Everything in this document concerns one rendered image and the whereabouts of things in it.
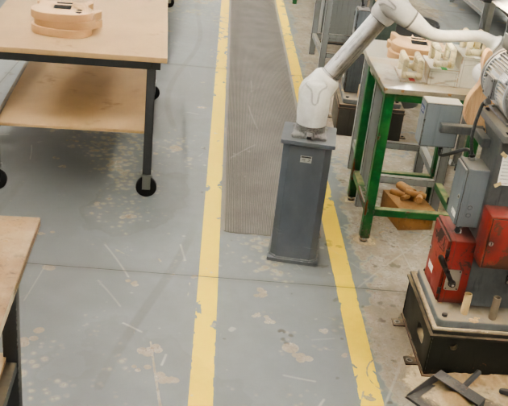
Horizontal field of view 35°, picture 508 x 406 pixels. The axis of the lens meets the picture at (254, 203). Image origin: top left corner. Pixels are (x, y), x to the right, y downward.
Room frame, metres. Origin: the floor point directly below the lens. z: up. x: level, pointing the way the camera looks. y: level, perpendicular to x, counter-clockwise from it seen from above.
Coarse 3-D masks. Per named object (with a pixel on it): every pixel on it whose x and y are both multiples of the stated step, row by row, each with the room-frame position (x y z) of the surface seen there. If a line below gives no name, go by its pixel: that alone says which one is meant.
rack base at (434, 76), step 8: (424, 56) 4.48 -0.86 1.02; (424, 64) 4.40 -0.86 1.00; (432, 64) 4.32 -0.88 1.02; (424, 72) 4.36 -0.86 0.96; (432, 72) 4.24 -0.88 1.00; (440, 72) 4.24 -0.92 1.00; (448, 72) 4.24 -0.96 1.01; (456, 72) 4.24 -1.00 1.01; (432, 80) 4.24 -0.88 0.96; (440, 80) 4.24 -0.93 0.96; (448, 80) 4.24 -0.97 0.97; (456, 80) 4.24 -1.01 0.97
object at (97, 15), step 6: (96, 12) 4.80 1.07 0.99; (96, 18) 4.78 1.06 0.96; (36, 24) 4.53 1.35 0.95; (42, 24) 4.50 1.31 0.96; (48, 24) 4.49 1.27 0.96; (54, 24) 4.49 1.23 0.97; (60, 24) 4.49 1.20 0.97; (66, 24) 4.49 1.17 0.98; (72, 24) 4.50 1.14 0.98; (78, 24) 4.51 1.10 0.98; (84, 24) 4.53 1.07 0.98; (90, 24) 4.57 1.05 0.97; (72, 30) 4.50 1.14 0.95; (78, 30) 4.51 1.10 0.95; (84, 30) 4.53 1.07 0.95
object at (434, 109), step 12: (432, 108) 3.31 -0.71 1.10; (444, 108) 3.31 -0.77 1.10; (456, 108) 3.32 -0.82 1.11; (420, 120) 3.36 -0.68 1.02; (432, 120) 3.31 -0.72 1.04; (444, 120) 3.31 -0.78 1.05; (456, 120) 3.32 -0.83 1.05; (420, 132) 3.32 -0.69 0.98; (432, 132) 3.31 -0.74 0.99; (420, 144) 3.31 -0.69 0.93; (432, 144) 3.31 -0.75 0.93; (444, 144) 3.32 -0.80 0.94; (444, 156) 3.33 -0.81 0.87; (468, 156) 3.19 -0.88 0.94
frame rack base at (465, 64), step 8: (456, 48) 4.42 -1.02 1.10; (464, 48) 4.43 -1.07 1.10; (480, 48) 4.48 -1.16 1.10; (456, 56) 4.37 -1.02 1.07; (464, 56) 4.25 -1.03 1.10; (472, 56) 4.27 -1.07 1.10; (480, 56) 4.29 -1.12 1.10; (456, 64) 4.34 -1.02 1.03; (464, 64) 4.24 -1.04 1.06; (472, 64) 4.25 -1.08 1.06; (464, 72) 4.24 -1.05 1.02; (472, 72) 4.25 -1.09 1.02; (464, 80) 4.24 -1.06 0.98; (472, 80) 4.25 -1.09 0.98; (464, 88) 4.25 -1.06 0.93
